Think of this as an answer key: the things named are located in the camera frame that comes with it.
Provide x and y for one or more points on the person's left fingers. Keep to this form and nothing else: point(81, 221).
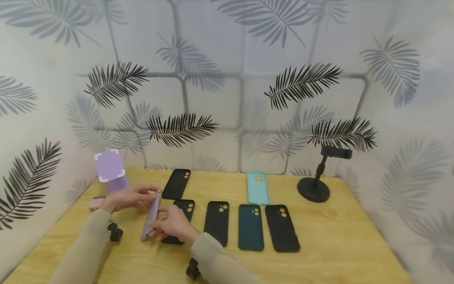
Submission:
point(146, 189)

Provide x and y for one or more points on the light teal phone case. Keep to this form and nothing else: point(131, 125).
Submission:
point(258, 188)

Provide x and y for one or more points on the person's right fingers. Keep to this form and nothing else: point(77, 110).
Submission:
point(159, 221)

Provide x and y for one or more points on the person's right forearm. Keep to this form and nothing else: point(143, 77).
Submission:
point(221, 262)

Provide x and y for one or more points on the small pink block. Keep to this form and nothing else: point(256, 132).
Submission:
point(96, 202)

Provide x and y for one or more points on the person's left hand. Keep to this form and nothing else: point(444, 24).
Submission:
point(126, 198)

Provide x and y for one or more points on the person's left forearm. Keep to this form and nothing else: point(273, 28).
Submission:
point(82, 249)

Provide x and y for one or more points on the lilac phone stand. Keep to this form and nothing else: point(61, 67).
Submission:
point(112, 169)

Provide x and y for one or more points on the black wrist band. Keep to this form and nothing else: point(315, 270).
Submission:
point(115, 232)
point(193, 269)

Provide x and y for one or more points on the black phone case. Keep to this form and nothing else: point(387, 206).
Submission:
point(176, 184)
point(187, 208)
point(282, 228)
point(216, 223)

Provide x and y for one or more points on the person's right hand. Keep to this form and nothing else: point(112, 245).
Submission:
point(177, 225)

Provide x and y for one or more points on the lilac phone case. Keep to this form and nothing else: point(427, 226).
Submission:
point(151, 215)

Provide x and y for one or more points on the black phone stand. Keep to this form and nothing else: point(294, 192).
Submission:
point(316, 185)

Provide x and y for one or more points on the person's left thumb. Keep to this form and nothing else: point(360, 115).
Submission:
point(149, 204)

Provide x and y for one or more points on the person's right thumb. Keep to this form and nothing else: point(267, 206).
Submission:
point(161, 236)

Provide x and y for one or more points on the dark green phone case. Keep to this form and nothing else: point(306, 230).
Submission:
point(250, 227)

